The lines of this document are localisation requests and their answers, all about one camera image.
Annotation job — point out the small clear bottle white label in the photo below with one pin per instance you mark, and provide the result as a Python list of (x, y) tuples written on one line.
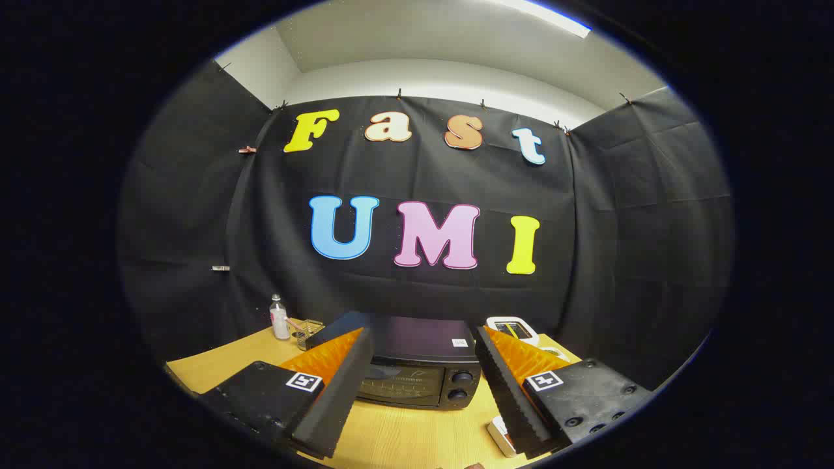
[(280, 322)]

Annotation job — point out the small white patterned dish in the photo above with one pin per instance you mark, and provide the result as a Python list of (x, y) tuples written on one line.
[(554, 352)]

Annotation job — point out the cream pop-up toaster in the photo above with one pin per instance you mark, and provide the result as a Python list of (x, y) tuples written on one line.
[(502, 320)]

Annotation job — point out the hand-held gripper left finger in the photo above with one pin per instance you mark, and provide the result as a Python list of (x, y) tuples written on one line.
[(339, 404)]

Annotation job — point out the black toaster oven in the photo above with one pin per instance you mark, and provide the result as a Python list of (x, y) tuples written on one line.
[(417, 365)]

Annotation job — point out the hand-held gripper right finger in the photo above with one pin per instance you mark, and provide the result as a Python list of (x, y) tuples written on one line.
[(505, 397)]

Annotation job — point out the white rectangular tray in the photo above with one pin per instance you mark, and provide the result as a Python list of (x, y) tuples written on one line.
[(500, 435)]

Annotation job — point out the clear glass container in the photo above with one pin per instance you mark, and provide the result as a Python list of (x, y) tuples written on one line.
[(306, 335)]

